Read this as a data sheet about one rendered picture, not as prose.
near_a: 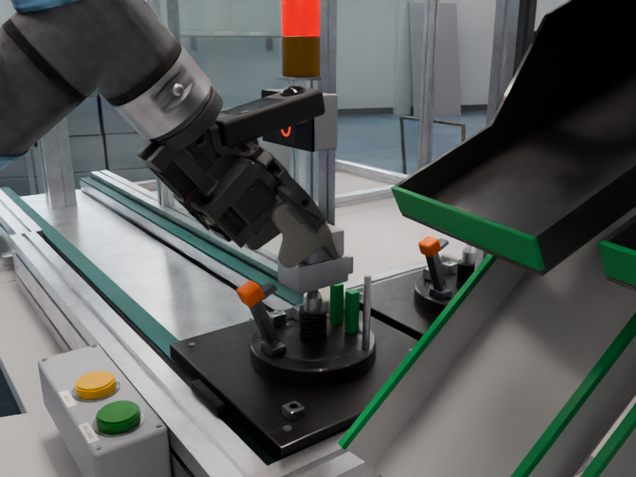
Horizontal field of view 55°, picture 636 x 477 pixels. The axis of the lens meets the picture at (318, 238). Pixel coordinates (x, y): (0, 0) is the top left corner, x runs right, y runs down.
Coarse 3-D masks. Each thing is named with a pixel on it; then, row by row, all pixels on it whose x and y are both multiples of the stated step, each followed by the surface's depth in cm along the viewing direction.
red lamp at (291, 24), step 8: (288, 0) 76; (296, 0) 76; (304, 0) 76; (312, 0) 76; (288, 8) 77; (296, 8) 76; (304, 8) 76; (312, 8) 77; (288, 16) 77; (296, 16) 77; (304, 16) 77; (312, 16) 77; (288, 24) 77; (296, 24) 77; (304, 24) 77; (312, 24) 77; (288, 32) 78; (296, 32) 77; (304, 32) 77; (312, 32) 78
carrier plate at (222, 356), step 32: (192, 352) 69; (224, 352) 69; (384, 352) 69; (224, 384) 62; (256, 384) 62; (352, 384) 62; (256, 416) 57; (320, 416) 57; (352, 416) 57; (288, 448) 53
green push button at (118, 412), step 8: (120, 400) 59; (128, 400) 59; (104, 408) 58; (112, 408) 58; (120, 408) 58; (128, 408) 58; (136, 408) 58; (96, 416) 57; (104, 416) 57; (112, 416) 57; (120, 416) 57; (128, 416) 57; (136, 416) 57; (104, 424) 56; (112, 424) 56; (120, 424) 56; (128, 424) 56; (136, 424) 57; (112, 432) 56; (120, 432) 56
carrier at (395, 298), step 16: (448, 256) 95; (464, 256) 80; (416, 272) 93; (448, 272) 86; (464, 272) 81; (384, 288) 87; (400, 288) 87; (416, 288) 82; (432, 288) 80; (448, 288) 82; (384, 304) 82; (400, 304) 82; (416, 304) 82; (432, 304) 78; (384, 320) 79; (400, 320) 77; (416, 320) 77; (432, 320) 77; (416, 336) 74
